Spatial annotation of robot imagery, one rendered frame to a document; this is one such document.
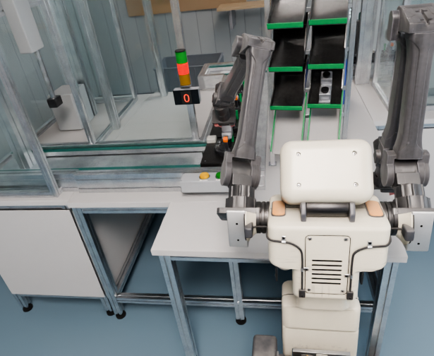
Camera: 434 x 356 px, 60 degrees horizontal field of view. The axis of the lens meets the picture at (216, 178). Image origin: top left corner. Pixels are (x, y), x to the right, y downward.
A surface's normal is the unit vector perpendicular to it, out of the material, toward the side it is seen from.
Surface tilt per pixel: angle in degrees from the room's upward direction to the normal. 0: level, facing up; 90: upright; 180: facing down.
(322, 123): 45
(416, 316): 0
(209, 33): 90
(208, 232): 0
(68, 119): 90
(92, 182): 90
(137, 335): 0
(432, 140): 90
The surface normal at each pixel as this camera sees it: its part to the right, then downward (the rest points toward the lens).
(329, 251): -0.17, 0.43
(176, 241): -0.11, -0.84
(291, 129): -0.29, -0.21
